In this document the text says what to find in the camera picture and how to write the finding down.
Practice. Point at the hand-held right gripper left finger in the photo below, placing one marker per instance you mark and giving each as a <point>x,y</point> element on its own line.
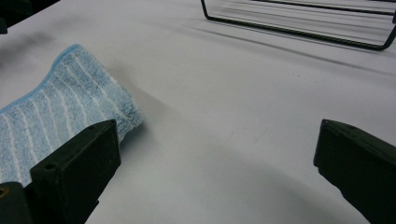
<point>77,174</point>

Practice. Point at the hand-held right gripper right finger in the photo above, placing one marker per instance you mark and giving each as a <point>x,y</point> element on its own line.
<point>361,168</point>

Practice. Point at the blue striped towel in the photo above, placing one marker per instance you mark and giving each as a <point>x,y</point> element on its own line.
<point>59,102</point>

